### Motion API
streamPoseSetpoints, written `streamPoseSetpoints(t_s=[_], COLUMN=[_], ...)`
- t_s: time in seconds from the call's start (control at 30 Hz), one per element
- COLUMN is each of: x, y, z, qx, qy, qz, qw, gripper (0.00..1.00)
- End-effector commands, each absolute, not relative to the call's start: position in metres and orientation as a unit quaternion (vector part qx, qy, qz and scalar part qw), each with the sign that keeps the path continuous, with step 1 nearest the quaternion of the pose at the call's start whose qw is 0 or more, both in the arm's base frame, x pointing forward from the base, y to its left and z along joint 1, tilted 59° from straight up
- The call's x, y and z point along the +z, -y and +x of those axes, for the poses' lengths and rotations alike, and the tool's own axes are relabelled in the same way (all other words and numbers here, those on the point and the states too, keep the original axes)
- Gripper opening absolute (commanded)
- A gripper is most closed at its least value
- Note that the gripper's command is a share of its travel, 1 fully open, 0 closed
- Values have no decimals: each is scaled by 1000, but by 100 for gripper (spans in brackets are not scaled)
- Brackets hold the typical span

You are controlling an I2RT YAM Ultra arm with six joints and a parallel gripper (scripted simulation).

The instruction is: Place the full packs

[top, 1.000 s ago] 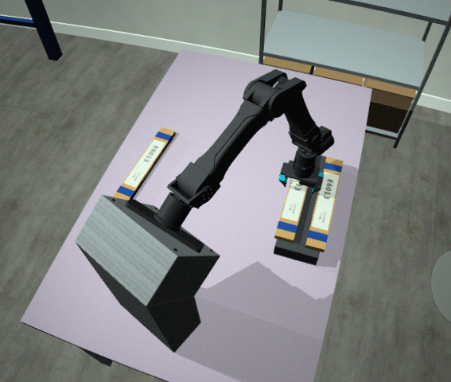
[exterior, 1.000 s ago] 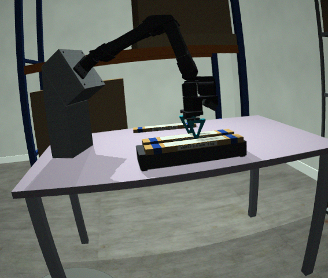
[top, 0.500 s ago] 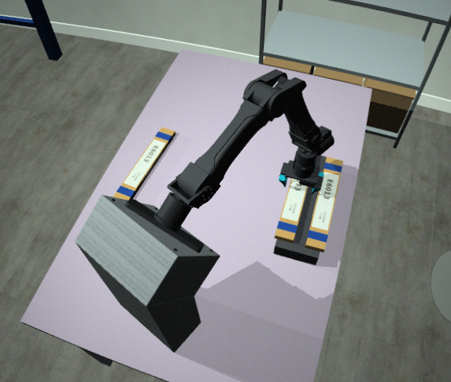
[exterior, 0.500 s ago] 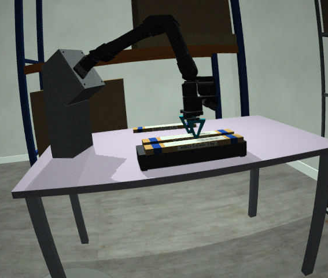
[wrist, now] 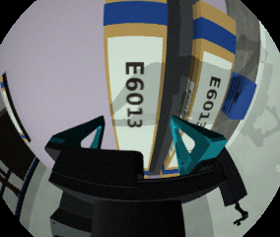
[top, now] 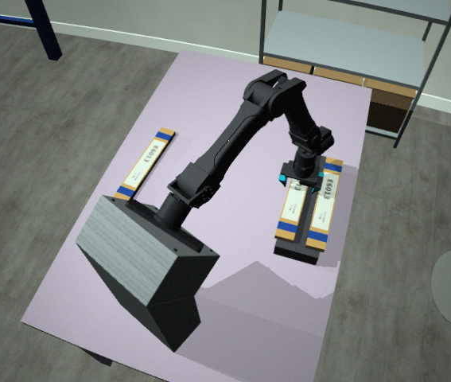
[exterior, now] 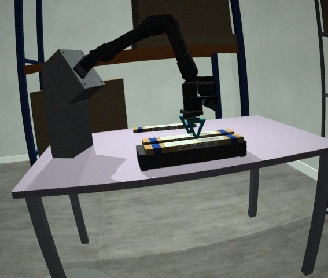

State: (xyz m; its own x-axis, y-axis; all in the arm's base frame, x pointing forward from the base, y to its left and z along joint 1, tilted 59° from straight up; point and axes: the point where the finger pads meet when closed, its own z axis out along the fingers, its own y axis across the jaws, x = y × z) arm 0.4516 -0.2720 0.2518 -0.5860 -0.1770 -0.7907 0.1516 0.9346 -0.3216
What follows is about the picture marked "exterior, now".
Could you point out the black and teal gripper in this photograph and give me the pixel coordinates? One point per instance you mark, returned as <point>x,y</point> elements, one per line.
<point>190,116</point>

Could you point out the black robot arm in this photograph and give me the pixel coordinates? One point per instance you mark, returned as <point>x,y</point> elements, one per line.
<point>152,26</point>

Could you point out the white electrode pack with blue band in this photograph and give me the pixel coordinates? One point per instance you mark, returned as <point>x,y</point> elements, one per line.
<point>192,144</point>

